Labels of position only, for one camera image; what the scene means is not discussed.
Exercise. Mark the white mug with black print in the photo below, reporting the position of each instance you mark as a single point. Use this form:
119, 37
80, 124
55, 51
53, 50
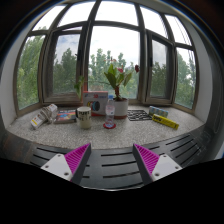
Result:
84, 116

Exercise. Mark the yellow rectangular box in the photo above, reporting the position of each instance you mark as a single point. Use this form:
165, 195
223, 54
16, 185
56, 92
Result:
165, 121

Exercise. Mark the white wrapped packages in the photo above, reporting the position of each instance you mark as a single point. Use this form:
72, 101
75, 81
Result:
45, 115

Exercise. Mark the white and red carton box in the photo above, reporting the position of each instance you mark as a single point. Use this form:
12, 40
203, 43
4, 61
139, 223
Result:
96, 100

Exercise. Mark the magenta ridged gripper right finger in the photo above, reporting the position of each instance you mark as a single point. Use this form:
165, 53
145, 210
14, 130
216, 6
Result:
152, 166

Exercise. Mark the white plant pot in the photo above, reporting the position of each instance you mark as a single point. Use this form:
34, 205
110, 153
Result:
121, 109

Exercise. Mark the black patterned flat tray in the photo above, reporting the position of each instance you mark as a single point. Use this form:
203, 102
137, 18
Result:
138, 115

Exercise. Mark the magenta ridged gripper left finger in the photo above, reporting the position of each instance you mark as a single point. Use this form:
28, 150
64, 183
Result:
70, 166

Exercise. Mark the green plant with red flowers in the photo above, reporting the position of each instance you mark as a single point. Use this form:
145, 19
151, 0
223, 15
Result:
116, 76

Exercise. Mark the black slatted radiator cover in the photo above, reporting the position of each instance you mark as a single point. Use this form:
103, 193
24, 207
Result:
111, 169

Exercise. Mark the colourful flat book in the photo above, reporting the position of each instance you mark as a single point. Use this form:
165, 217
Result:
65, 116

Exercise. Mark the light blue pack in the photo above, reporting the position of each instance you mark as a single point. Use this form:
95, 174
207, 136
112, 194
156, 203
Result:
155, 110

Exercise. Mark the clear plastic water bottle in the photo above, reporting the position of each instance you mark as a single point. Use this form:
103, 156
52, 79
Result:
110, 111

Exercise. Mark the red round coaster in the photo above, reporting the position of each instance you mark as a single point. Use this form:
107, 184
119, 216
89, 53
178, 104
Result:
107, 126

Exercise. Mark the small green plant left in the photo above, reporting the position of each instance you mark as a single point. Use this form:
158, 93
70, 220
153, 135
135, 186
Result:
78, 86

